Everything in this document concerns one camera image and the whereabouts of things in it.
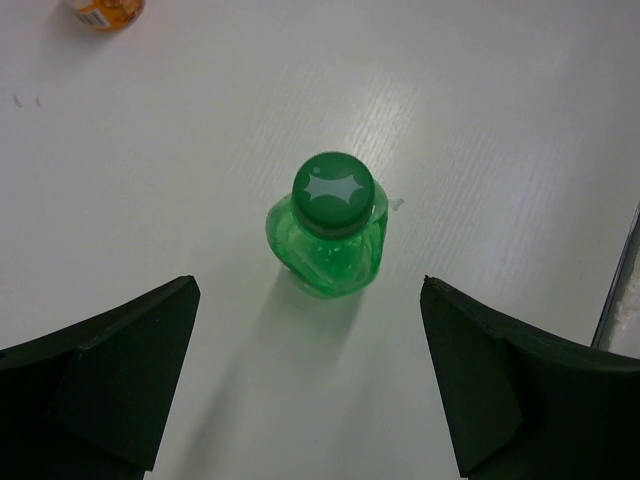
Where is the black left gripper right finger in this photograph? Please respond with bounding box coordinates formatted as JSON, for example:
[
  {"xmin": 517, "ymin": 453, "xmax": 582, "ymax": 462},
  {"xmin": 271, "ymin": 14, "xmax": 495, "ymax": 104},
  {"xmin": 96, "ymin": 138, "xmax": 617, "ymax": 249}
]
[{"xmin": 420, "ymin": 277, "xmax": 639, "ymax": 479}]

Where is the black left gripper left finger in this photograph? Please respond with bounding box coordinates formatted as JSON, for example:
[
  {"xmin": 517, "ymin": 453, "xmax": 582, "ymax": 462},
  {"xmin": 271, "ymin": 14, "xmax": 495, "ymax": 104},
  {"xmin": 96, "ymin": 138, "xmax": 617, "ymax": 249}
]
[{"xmin": 1, "ymin": 276, "xmax": 200, "ymax": 479}]

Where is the green plastic bottle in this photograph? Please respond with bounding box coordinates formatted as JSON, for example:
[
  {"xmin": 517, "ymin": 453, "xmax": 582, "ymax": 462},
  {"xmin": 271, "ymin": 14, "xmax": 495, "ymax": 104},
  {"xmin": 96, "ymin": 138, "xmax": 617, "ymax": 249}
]
[{"xmin": 265, "ymin": 152, "xmax": 389, "ymax": 298}]

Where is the orange juice bottle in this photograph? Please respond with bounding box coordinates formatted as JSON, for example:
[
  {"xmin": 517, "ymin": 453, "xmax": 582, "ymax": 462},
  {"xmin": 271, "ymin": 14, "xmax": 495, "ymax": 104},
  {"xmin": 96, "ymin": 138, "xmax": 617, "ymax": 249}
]
[{"xmin": 63, "ymin": 0, "xmax": 146, "ymax": 32}]

